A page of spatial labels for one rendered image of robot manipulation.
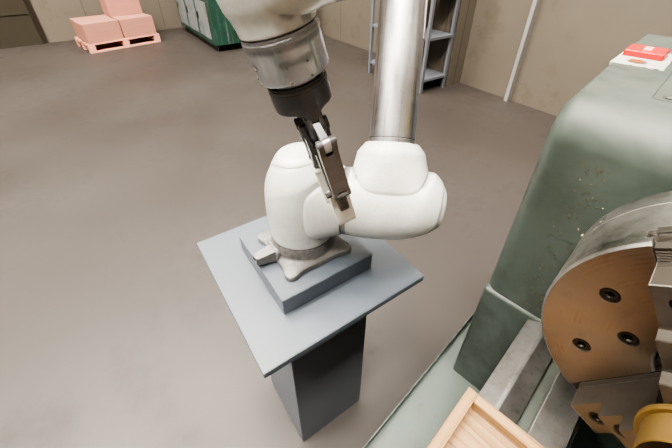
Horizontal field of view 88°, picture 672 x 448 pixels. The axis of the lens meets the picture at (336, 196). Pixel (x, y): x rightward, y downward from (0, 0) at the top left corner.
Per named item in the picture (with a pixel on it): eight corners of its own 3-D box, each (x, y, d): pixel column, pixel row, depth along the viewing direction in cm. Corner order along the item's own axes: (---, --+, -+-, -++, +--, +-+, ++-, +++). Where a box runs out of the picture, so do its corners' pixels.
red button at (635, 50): (627, 54, 69) (632, 42, 68) (665, 60, 65) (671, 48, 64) (619, 60, 65) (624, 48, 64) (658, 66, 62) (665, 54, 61)
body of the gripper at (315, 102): (259, 75, 45) (284, 135, 51) (273, 98, 39) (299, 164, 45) (312, 54, 46) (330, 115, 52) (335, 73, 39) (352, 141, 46)
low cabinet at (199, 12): (313, 38, 612) (311, -12, 567) (216, 52, 534) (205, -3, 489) (265, 20, 741) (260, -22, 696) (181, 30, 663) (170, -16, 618)
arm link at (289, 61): (246, 51, 35) (268, 104, 38) (329, 19, 36) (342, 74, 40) (234, 32, 41) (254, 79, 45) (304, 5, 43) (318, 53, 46)
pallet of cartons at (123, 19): (152, 33, 637) (140, -9, 597) (164, 44, 577) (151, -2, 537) (76, 42, 584) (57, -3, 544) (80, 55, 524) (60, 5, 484)
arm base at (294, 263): (241, 244, 90) (238, 227, 86) (315, 213, 100) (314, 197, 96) (273, 292, 77) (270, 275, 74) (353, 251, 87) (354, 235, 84)
